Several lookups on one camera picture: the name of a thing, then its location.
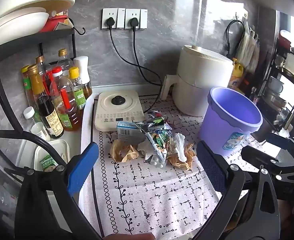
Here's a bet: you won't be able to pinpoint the silver foil snack wrapper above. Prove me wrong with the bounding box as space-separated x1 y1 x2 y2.
134 115 174 162

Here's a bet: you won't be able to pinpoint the steel faucet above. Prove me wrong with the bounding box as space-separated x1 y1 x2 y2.
249 87 259 105

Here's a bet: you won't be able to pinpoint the white paper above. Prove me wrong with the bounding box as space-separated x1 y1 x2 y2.
138 140 152 160

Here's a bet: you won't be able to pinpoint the small white cap bottle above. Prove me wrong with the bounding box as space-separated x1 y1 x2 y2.
31 122 51 142
23 106 41 125

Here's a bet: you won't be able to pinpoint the cream induction cooker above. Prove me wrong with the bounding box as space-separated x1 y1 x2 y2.
94 91 145 132

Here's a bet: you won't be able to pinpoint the purple plastic bucket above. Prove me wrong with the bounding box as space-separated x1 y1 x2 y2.
199 87 263 156

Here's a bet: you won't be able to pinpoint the hanging cloth bags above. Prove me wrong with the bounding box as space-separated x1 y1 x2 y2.
237 21 261 74

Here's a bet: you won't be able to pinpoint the white air fryer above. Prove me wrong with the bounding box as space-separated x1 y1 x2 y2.
160 44 234 117

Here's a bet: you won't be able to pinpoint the printed snack packet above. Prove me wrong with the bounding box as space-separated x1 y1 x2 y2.
57 7 74 28

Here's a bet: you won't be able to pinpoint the white wall socket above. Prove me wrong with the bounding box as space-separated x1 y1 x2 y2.
125 8 148 30
102 8 126 30

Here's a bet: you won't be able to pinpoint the white lidded tub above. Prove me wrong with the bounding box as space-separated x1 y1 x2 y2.
34 139 71 173

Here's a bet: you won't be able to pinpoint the yellow cap sauce bottle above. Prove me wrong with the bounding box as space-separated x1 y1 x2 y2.
21 65 37 110

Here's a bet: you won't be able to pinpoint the yellow detergent bottle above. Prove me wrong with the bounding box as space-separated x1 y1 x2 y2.
229 58 245 89

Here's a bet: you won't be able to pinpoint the brown paper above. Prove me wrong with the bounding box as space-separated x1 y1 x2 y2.
167 142 197 172
109 139 139 163

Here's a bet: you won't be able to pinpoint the dark sauce bottle gold cap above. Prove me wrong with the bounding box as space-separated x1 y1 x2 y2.
28 64 64 139

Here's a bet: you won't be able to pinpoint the gold cap clear bottle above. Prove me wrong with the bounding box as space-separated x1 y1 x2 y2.
35 56 52 80
56 49 74 75

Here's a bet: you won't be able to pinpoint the red plastic container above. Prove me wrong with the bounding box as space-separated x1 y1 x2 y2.
39 15 70 33

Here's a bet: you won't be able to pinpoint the hanging black cable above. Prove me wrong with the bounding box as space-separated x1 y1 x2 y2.
224 19 245 58

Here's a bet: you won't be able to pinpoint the shallow white bowl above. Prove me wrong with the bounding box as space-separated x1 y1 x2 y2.
0 7 49 47

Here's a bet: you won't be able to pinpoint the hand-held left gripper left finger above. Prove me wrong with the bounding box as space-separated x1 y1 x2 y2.
14 142 102 240

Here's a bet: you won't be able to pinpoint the yellow cap green label bottle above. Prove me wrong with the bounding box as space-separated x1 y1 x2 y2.
69 67 86 110

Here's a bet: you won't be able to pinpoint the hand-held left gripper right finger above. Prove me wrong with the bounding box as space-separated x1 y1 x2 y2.
192 141 281 240

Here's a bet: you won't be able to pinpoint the white plastic tray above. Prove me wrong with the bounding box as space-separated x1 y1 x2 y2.
17 90 95 165

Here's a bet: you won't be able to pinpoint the white top oil dispenser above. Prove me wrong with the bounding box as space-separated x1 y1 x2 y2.
74 56 93 99

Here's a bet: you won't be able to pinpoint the white black patterned table mat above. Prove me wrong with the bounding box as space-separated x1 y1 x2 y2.
78 94 282 240

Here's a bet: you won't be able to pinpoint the red bowl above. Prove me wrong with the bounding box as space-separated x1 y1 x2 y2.
278 30 292 47

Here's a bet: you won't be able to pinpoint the red cap oil bottle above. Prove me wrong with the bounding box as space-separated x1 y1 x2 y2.
49 66 84 132

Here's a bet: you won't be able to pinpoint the blue white carton box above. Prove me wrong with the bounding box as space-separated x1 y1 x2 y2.
116 121 147 143

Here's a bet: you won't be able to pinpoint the black corner rack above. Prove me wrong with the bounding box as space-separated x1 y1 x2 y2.
0 21 86 180

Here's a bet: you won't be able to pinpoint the white tissue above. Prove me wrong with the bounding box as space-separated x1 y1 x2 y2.
173 132 187 162

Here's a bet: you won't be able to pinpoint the pill blister pack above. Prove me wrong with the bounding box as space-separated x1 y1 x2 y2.
147 154 168 168

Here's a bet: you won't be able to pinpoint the white wall hook rail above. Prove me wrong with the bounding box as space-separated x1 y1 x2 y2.
234 10 249 20

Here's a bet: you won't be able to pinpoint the black power cable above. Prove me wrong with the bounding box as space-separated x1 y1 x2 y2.
109 27 162 85
132 29 163 113

